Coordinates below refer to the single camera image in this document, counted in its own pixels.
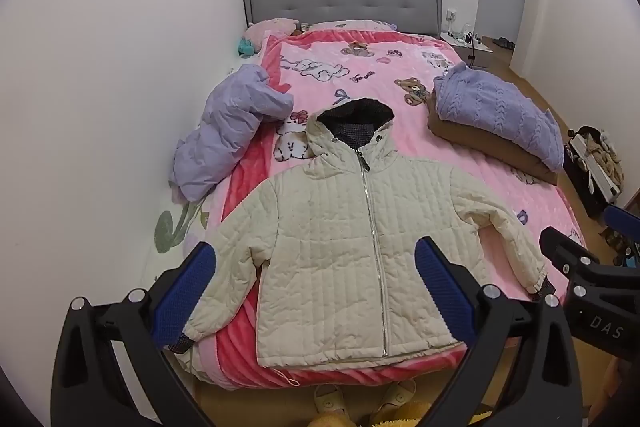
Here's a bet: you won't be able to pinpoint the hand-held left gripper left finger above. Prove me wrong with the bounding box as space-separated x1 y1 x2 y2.
50 241 218 427

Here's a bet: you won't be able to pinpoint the cream quilted hooded jacket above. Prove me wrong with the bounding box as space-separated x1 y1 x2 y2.
177 99 557 369

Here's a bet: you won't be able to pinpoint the open black and white suitcase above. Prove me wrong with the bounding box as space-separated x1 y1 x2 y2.
565 126 626 220

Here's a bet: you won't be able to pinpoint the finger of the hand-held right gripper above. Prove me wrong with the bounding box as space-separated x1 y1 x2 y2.
602 205 640 240
539 227 616 303

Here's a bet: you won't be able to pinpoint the beige slipper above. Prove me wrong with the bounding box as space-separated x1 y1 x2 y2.
314 384 353 414
377 379 418 413

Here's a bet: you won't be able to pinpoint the brown folded garment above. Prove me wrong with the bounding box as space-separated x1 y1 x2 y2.
426 99 558 185

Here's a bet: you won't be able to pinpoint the pile of clothes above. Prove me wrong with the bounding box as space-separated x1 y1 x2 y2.
575 127 626 188

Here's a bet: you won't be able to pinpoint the white floral bed sheet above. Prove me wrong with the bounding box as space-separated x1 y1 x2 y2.
140 62 241 373

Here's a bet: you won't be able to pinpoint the pink cartoon print blanket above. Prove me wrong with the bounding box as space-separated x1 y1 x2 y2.
192 29 588 390

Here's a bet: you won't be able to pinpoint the purple cable knit sweater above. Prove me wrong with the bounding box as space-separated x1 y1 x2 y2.
432 62 566 172

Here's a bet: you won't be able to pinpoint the lavender puffer jacket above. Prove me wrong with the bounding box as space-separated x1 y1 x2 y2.
169 63 295 202

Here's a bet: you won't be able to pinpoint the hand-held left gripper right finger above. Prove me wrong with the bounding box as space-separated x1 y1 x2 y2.
415 237 586 427

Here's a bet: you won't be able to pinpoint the white floral pillow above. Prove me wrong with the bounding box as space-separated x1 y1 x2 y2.
300 19 398 35

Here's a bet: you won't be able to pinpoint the grey nightstand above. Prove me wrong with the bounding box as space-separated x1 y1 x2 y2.
442 32 493 70

